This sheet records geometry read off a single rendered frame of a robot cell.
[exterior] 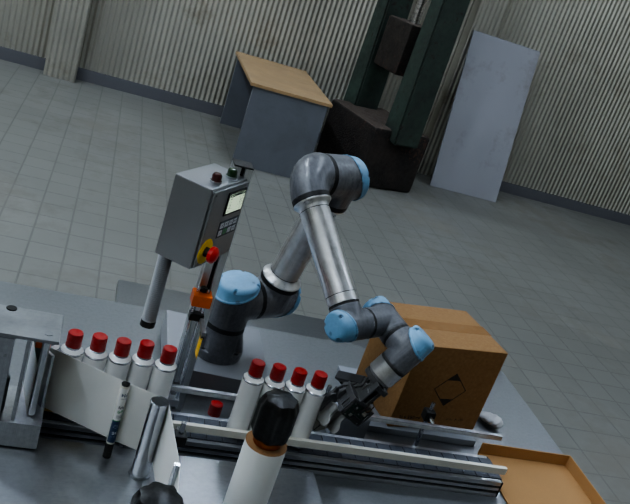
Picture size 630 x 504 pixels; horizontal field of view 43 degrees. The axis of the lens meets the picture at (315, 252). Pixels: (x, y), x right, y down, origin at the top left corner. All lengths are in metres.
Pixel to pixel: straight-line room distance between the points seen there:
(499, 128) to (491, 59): 0.74
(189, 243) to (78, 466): 0.52
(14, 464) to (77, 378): 0.21
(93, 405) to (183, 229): 0.42
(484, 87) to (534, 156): 1.28
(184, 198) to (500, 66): 7.42
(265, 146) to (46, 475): 5.60
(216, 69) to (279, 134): 1.65
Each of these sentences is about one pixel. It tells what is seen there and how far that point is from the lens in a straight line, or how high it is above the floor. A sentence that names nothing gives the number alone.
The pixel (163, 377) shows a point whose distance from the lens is 1.85.
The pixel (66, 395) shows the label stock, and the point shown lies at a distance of 1.82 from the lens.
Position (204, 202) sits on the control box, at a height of 1.44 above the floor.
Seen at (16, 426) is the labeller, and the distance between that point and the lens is 1.78.
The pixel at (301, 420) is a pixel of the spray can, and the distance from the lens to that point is 1.97.
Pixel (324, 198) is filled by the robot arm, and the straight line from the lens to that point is 1.93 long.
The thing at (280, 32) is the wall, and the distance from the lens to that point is 8.52.
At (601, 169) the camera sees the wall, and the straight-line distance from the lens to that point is 10.21.
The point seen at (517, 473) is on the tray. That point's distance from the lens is 2.41.
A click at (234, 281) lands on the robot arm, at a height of 1.12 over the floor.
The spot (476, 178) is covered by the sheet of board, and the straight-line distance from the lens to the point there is 8.92.
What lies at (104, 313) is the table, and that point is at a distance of 2.45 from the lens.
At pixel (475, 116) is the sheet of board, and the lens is 8.84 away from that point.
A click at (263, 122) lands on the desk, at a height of 0.43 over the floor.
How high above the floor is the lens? 2.01
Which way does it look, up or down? 21 degrees down
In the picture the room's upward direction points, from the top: 19 degrees clockwise
